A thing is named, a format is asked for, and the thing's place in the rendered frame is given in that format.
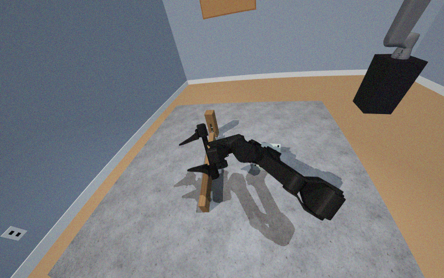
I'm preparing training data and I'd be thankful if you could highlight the brown wooden post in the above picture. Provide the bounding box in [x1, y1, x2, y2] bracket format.
[204, 110, 219, 137]

